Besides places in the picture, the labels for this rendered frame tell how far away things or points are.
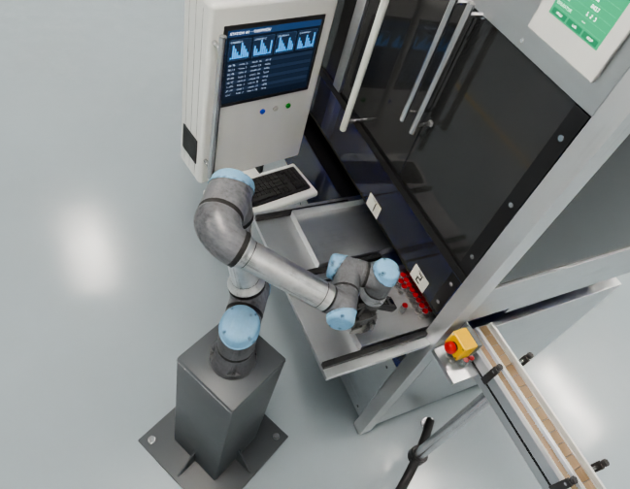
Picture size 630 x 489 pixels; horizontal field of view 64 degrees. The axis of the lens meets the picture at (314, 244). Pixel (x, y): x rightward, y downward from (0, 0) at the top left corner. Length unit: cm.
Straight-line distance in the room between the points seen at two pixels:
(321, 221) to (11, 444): 154
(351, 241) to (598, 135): 102
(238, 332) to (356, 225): 75
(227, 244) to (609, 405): 261
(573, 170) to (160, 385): 193
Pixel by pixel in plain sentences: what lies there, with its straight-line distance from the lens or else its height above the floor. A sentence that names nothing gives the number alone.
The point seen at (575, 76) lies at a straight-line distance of 126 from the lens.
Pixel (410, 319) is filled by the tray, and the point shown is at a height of 88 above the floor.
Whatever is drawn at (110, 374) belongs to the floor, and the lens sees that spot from 256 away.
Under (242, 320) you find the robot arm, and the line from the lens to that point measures 150.
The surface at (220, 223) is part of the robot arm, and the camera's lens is 119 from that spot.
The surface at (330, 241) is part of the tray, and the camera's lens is 192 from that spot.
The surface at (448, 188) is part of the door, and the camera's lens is 158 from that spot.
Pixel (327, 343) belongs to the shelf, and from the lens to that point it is 168.
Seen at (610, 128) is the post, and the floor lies 181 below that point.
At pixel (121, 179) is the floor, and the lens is 329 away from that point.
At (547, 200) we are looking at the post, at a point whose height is 159.
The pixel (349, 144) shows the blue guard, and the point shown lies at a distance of 201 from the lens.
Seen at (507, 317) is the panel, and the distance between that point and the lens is 203.
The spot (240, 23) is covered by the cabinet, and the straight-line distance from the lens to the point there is 177.
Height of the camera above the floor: 231
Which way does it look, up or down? 49 degrees down
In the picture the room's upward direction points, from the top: 19 degrees clockwise
